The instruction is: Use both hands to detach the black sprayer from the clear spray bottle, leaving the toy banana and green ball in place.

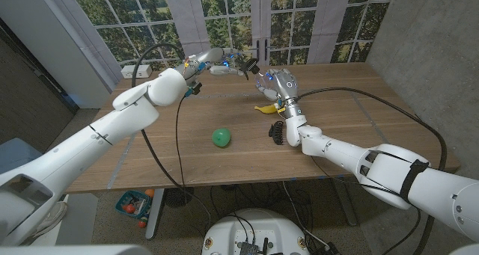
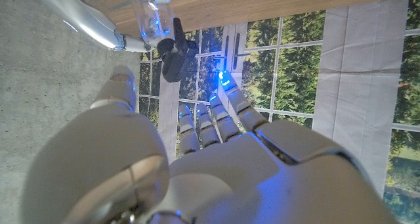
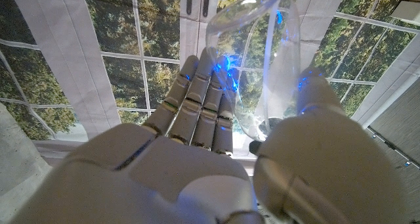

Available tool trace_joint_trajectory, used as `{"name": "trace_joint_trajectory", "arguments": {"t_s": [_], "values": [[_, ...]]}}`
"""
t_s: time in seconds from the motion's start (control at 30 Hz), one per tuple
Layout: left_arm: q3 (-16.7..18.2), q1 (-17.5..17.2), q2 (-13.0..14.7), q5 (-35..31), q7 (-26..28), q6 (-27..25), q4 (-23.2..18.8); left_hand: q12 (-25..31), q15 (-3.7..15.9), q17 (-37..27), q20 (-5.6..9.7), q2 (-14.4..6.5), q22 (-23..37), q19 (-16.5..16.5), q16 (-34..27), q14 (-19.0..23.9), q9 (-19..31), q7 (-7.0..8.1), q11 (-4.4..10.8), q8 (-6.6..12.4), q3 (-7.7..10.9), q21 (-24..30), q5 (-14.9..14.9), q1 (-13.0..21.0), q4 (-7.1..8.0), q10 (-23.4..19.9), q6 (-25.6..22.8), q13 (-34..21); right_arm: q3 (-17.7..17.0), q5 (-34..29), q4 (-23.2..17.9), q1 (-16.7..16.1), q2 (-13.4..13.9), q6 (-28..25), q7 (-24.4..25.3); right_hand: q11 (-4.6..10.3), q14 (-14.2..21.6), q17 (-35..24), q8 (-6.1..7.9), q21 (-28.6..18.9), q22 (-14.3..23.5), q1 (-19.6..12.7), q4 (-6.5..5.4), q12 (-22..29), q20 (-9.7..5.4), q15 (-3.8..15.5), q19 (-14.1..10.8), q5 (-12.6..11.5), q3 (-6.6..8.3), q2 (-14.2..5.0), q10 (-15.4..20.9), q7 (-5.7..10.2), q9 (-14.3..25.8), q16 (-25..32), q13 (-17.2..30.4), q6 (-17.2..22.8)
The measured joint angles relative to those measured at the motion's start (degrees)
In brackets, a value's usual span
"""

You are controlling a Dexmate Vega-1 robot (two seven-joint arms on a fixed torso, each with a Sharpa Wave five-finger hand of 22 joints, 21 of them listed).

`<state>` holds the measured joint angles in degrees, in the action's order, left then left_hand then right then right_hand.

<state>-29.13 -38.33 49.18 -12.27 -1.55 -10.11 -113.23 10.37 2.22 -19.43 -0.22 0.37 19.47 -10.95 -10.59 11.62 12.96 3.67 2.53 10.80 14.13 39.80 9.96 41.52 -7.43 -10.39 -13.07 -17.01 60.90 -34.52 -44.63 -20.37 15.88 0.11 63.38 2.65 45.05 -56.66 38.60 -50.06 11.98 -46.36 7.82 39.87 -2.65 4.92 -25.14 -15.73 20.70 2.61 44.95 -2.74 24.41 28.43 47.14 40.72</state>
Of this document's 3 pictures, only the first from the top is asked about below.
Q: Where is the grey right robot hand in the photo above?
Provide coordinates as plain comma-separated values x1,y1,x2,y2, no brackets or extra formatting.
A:
254,67,306,118

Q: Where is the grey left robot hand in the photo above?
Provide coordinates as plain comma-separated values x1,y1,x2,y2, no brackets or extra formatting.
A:
182,47,248,79

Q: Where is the clear spray bottle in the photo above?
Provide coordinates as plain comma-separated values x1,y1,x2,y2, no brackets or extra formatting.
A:
254,73,280,99

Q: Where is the yellow toy banana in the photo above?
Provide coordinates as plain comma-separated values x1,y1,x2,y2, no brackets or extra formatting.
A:
254,103,287,115

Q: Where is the green ball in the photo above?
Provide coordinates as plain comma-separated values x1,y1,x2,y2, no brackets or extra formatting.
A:
211,127,232,148

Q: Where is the printed window backdrop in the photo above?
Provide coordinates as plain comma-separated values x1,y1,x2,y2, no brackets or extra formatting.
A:
33,0,397,71

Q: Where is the black hair claw clip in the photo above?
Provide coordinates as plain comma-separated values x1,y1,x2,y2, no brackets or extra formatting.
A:
268,120,285,146

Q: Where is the white power strip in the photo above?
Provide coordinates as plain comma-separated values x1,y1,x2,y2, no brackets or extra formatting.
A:
120,64,153,79

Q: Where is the grey table leg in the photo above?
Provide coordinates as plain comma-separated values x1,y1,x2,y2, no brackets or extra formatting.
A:
332,176,360,227

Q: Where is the black round fan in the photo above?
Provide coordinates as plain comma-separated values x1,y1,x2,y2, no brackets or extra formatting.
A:
164,187,195,209

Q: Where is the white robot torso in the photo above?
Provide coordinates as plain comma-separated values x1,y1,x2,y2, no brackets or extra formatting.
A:
201,208,311,255

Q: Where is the white table leg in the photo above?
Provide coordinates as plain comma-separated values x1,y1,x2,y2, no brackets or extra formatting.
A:
144,187,165,241

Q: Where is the teal basket of toys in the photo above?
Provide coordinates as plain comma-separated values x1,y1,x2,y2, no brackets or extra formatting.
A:
115,188,155,229

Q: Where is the blue plastic bin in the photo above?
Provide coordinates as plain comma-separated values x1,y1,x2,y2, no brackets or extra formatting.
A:
0,137,42,176

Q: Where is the white sneaker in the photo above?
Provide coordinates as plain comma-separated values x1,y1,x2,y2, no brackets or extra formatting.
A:
32,200,69,238

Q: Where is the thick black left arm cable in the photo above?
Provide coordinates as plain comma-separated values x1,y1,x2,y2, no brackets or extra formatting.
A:
130,43,213,226

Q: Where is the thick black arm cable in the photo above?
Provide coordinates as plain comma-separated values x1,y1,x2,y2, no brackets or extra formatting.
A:
295,86,448,255
130,43,213,226

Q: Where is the thin black left wrist wire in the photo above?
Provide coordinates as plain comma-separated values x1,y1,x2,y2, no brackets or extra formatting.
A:
175,94,186,188

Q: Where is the thin black wrist wire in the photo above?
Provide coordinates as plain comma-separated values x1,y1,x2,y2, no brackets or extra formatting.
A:
175,94,186,188
310,156,405,202

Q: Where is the thin black right wrist wire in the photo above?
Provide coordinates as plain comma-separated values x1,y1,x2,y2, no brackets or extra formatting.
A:
310,156,405,202

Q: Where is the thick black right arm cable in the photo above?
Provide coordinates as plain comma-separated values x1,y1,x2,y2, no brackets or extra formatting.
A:
295,86,448,255

